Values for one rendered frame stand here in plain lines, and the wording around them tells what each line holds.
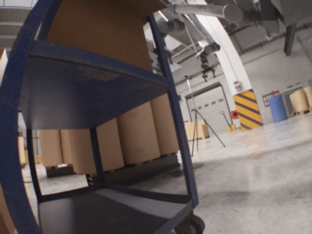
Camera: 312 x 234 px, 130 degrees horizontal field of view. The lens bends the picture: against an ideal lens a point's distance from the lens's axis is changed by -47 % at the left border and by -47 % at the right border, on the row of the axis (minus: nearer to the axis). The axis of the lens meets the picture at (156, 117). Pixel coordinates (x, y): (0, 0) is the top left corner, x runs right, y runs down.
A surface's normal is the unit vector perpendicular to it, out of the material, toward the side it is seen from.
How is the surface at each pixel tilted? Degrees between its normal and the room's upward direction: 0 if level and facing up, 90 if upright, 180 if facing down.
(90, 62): 90
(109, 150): 90
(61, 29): 90
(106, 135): 90
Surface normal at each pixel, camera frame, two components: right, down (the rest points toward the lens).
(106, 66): 0.74, -0.26
